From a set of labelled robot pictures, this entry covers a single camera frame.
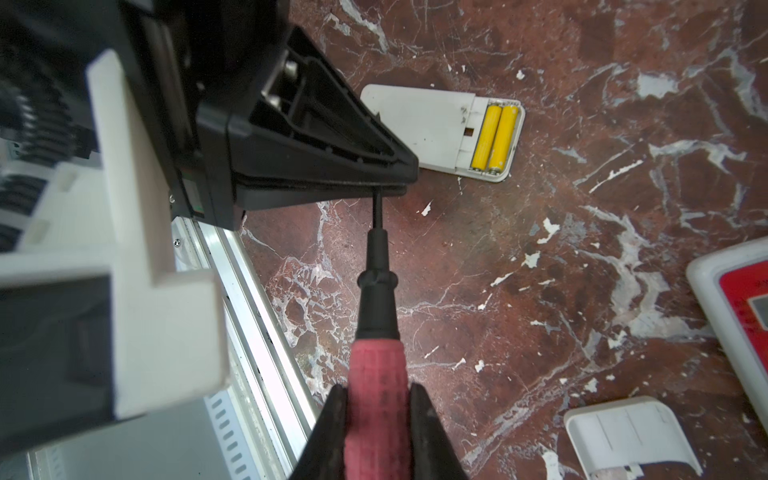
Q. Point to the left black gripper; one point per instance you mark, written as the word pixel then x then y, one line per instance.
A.
pixel 297 134

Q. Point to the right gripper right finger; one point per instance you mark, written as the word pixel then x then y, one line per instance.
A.
pixel 433 456

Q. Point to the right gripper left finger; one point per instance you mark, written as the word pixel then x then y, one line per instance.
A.
pixel 323 455

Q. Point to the red handled screwdriver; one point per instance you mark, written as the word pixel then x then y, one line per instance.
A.
pixel 377 443

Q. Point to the white battery cover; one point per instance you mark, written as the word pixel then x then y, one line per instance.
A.
pixel 614 440

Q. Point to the red white remote control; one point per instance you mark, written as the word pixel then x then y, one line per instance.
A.
pixel 730 285

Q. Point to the yellow battery inner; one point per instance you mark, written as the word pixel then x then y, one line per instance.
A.
pixel 486 138

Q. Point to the yellow battery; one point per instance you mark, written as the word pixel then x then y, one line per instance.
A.
pixel 503 139
pixel 486 138

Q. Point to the yellow battery outer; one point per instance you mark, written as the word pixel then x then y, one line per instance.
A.
pixel 503 139

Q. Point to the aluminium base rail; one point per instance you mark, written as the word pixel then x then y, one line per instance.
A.
pixel 256 428

